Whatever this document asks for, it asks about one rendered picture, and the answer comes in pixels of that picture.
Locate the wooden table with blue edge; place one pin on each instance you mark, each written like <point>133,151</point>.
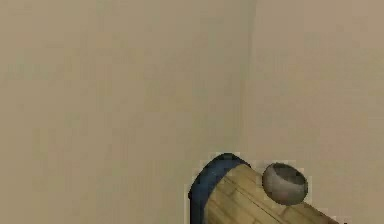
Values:
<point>233,200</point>

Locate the brown rusty bowl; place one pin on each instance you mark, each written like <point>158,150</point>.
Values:
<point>283,185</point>

